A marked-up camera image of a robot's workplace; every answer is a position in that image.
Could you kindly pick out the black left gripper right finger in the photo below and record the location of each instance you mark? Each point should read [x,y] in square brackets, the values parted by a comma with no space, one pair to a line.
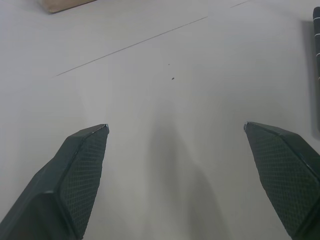
[282,175]

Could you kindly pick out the black ribbed object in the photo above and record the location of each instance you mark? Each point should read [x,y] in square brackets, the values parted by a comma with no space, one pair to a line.
[316,37]

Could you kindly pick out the wooden block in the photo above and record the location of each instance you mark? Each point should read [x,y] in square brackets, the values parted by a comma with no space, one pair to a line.
[66,4]

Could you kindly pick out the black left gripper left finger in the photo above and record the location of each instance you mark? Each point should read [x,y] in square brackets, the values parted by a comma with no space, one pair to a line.
[62,185]

